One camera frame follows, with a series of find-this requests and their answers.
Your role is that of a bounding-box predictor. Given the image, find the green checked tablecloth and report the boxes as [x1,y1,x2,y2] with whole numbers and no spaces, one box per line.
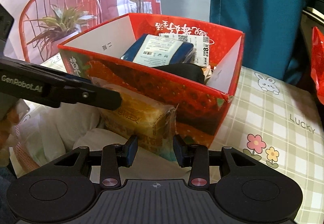
[25,54,324,224]

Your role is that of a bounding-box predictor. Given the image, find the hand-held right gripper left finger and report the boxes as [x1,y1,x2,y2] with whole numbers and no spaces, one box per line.
[52,135,139,188]

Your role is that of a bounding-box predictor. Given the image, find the red cardboard box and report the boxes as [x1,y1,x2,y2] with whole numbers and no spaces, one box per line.
[58,13,245,150]

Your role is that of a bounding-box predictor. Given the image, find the blue tissue pack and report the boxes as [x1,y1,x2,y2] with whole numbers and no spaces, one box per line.
[120,34,195,66]

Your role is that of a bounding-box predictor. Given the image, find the yellow bread packet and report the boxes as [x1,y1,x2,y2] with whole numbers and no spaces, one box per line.
[90,77,179,164]

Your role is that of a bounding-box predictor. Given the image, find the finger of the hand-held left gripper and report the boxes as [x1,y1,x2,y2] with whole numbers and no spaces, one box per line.
[59,84,123,110]
[63,73,93,86]

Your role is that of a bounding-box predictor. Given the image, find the red plastic bag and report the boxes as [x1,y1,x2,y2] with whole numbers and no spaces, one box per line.
[310,26,324,104]

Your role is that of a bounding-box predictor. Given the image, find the white plastic bag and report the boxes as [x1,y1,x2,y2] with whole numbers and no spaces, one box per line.
[10,103,104,171]

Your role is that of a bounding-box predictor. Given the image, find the white cloth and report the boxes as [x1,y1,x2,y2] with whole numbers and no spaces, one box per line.
[73,126,193,184]

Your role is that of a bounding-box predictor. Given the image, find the black soft pouch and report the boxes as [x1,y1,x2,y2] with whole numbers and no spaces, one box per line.
[152,63,205,85]

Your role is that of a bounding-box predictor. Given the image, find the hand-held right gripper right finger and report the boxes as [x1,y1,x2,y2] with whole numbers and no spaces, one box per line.
[173,135,256,188]

